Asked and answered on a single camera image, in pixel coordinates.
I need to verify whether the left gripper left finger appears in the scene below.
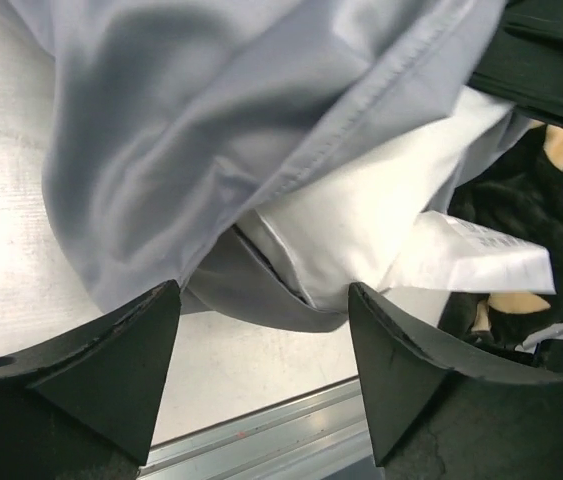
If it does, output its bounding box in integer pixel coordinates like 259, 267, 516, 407
0, 281, 181, 479

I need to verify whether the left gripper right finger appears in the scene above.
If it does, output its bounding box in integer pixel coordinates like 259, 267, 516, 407
348, 283, 563, 480

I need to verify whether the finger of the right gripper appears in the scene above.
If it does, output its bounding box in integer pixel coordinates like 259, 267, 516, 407
469, 0, 563, 125

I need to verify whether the white pillow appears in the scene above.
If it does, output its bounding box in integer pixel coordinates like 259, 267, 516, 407
238, 87, 512, 311

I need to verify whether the grey pillowcase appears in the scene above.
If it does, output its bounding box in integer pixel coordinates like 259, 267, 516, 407
43, 1, 505, 333

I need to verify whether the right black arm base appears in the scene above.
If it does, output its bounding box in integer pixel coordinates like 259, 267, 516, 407
466, 324, 563, 374

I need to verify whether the black floral plush pillow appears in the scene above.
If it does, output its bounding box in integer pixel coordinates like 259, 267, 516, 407
438, 123, 563, 349

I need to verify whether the aluminium front rail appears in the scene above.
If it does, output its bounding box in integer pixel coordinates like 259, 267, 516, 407
139, 377, 372, 480

